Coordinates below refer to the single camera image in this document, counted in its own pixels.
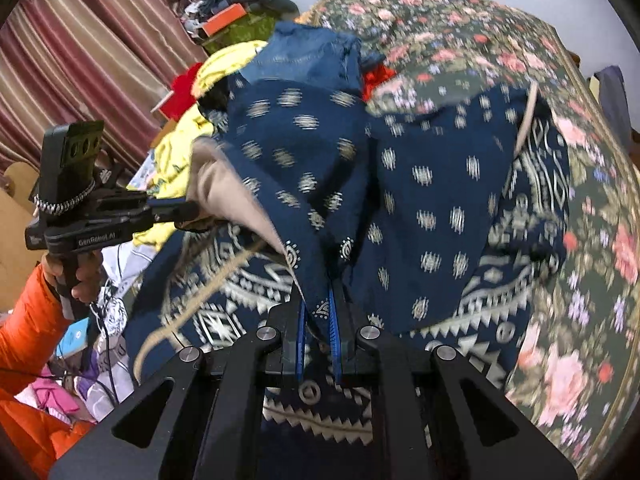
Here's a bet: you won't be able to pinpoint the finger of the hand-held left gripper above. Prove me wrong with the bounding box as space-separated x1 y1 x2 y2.
145 199 201 226

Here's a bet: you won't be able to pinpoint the dark grey bag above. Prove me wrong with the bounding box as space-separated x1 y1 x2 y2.
592 65 633 136

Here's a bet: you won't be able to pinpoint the floral bedspread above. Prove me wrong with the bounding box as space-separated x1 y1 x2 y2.
310 0 640 471

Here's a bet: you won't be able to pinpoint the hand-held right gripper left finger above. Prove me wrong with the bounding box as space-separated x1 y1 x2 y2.
47 302 308 480

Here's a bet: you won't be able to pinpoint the white printed sheet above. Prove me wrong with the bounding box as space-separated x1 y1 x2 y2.
95 240 156 411

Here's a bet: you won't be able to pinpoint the orange box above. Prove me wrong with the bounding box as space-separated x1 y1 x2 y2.
202 2 248 38

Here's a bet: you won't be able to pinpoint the striped pink curtain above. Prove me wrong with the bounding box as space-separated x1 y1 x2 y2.
0 0 211 176

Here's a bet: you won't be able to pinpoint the red and white box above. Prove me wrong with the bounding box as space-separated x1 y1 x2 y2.
149 87 177 117

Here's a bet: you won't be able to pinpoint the green patterned cloth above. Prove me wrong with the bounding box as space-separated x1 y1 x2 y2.
205 15 281 56

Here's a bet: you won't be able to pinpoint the yellow cartoon blanket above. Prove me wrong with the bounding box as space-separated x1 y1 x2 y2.
132 40 268 248

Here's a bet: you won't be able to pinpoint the pink cloth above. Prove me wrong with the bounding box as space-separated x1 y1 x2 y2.
15 375 81 422

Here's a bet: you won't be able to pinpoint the red garment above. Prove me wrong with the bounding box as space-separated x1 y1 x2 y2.
170 62 206 106
362 62 397 99

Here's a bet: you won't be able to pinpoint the person's left hand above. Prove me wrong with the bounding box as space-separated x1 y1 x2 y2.
41 250 103 306

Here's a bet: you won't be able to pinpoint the person's left forearm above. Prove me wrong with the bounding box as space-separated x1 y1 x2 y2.
0 265 73 396

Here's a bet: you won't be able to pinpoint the person's orange jacket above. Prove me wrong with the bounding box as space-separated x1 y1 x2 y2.
0 387 96 480

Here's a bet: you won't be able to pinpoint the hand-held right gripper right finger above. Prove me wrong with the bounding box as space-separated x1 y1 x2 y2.
327 285 581 480

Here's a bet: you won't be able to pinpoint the blue jeans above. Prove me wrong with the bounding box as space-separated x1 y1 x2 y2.
240 20 363 97

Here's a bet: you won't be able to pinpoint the brown cardboard box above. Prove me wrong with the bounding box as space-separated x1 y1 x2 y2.
0 160 47 311

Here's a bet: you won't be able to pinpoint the light blue booklet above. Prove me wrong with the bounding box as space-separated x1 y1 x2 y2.
55 320 92 357

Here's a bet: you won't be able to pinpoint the navy patterned hoodie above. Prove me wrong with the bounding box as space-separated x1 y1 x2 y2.
122 77 571 480

